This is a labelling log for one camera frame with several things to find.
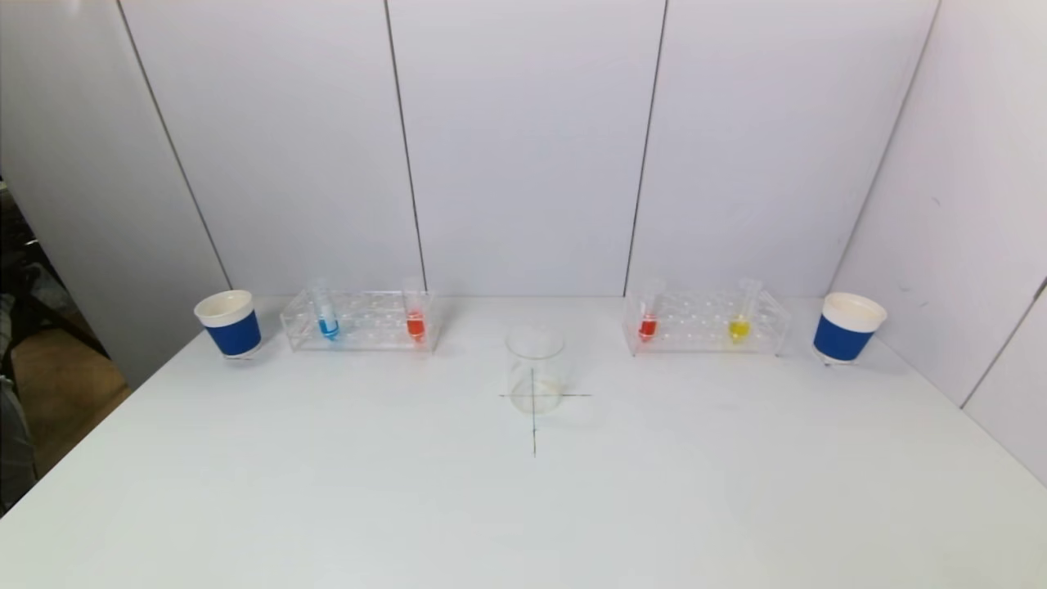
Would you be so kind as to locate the clear conical test tube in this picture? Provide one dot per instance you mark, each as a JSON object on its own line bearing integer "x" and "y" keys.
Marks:
{"x": 415, "y": 326}

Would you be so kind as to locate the test tube with yellow pigment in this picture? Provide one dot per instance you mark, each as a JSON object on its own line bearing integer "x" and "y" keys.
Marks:
{"x": 739, "y": 329}

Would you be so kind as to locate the clear glass beaker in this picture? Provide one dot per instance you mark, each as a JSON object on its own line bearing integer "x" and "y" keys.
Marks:
{"x": 536, "y": 360}

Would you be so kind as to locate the test tube with red pigment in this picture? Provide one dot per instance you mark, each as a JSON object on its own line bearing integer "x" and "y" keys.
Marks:
{"x": 648, "y": 328}

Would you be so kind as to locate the clear acrylic test tube rack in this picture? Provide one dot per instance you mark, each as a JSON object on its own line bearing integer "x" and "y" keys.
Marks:
{"x": 368, "y": 323}
{"x": 695, "y": 323}

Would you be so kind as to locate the test tube with blue pigment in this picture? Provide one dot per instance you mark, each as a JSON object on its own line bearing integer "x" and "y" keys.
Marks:
{"x": 328, "y": 327}

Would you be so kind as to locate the white paper cup blue sleeve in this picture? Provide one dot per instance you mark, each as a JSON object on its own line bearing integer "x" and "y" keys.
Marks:
{"x": 233, "y": 331}
{"x": 842, "y": 337}

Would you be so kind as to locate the person in grey clothing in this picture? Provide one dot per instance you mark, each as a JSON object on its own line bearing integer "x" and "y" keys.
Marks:
{"x": 15, "y": 442}

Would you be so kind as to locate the black metal frame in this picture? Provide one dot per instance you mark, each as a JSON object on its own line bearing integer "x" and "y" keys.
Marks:
{"x": 10, "y": 237}

